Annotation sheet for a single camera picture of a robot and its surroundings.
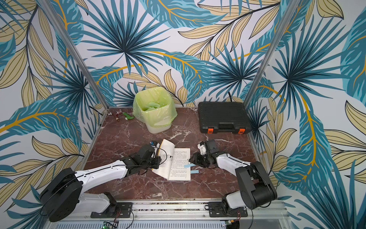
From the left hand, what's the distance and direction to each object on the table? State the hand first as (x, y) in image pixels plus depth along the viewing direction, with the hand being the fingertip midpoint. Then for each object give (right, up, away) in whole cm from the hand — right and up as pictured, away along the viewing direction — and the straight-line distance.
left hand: (160, 161), depth 85 cm
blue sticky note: (+18, -3, +2) cm, 18 cm away
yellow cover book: (+7, -4, +2) cm, 8 cm away
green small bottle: (-29, +27, +25) cm, 47 cm away
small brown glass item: (-37, +26, +24) cm, 51 cm away
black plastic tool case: (+44, +27, +20) cm, 55 cm away
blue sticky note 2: (+21, -7, +1) cm, 22 cm away
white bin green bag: (-6, +34, +15) cm, 37 cm away
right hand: (+19, 0, +3) cm, 20 cm away
